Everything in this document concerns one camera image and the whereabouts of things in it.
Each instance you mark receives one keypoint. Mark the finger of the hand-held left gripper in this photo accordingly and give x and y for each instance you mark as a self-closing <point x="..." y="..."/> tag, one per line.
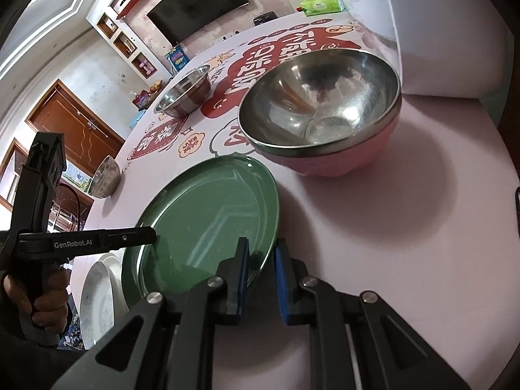
<point x="130" y="237"/>

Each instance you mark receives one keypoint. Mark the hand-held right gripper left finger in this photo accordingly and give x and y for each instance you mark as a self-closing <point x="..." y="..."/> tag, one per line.
<point x="242" y="280"/>

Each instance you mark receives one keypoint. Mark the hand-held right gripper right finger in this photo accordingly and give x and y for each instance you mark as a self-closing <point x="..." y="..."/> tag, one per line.
<point x="282" y="288"/>

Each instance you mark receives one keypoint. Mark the large white plate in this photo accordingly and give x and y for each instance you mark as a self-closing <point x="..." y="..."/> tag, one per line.
<point x="111" y="258"/>

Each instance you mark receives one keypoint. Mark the small steel bowl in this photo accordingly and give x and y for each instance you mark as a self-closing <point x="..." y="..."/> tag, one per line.
<point x="106" y="176"/>

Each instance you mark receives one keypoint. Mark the green plate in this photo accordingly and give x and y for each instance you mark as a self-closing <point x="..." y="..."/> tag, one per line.
<point x="203" y="227"/>

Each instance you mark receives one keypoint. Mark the light blue patterned plate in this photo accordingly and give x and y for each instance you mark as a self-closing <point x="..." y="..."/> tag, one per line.
<point x="97" y="304"/>

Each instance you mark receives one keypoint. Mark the large steel bowl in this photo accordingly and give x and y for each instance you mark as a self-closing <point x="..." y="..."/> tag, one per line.
<point x="183" y="91"/>

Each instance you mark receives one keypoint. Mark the pink steel bowl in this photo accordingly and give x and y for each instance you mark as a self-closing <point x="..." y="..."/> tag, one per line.
<point x="321" y="101"/>

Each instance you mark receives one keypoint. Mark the person's left forearm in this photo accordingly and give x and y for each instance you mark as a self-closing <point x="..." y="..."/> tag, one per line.
<point x="24" y="365"/>

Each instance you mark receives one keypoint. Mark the person's left hand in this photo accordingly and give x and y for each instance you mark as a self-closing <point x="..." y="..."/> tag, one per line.
<point x="55" y="300"/>

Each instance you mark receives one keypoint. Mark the wooden room door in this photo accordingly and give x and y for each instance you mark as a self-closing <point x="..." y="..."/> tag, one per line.
<point x="81" y="126"/>

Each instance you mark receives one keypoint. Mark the red box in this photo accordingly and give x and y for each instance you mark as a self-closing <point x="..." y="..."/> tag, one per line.
<point x="143" y="100"/>

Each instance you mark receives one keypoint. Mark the blue printed box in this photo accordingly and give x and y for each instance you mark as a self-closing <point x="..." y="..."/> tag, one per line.
<point x="177" y="59"/>

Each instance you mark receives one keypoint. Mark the black air fryer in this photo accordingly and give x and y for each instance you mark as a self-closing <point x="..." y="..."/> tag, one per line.
<point x="264" y="18"/>

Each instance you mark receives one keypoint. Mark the green tissue box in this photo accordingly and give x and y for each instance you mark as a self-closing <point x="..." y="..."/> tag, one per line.
<point x="323" y="4"/>

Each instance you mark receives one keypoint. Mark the white countertop dish cabinet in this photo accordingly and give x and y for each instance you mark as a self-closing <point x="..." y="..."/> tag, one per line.
<point x="455" y="40"/>

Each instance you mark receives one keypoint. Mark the wall poster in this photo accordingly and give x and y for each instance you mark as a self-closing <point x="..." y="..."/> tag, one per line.
<point x="77" y="176"/>

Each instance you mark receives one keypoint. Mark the red wall shelf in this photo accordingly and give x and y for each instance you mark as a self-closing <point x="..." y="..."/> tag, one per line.
<point x="130" y="4"/>

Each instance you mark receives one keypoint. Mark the wall-mounted television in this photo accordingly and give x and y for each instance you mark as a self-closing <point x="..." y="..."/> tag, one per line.
<point x="199" y="4"/>

